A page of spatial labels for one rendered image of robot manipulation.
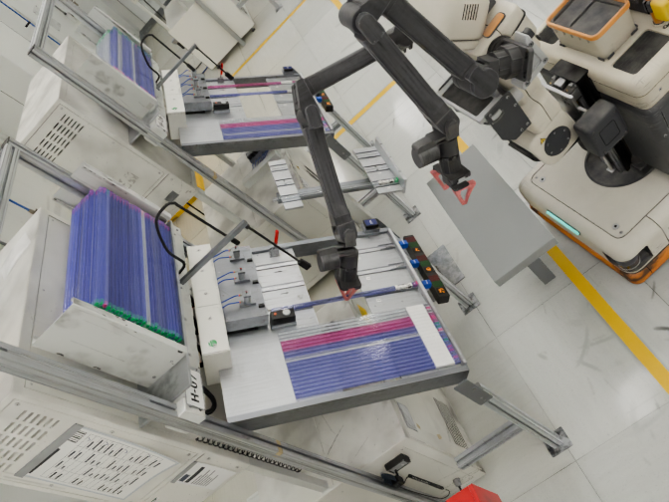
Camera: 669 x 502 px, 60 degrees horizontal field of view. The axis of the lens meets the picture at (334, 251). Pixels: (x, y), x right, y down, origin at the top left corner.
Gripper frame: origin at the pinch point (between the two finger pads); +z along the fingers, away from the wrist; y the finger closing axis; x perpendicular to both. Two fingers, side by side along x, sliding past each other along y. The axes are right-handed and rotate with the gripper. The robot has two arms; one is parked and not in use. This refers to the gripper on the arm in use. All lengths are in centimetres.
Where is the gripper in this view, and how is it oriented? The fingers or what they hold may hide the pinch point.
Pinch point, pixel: (346, 296)
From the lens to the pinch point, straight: 192.9
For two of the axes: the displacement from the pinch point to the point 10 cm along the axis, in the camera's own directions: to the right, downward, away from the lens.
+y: 2.7, 6.2, -7.4
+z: -0.4, 7.7, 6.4
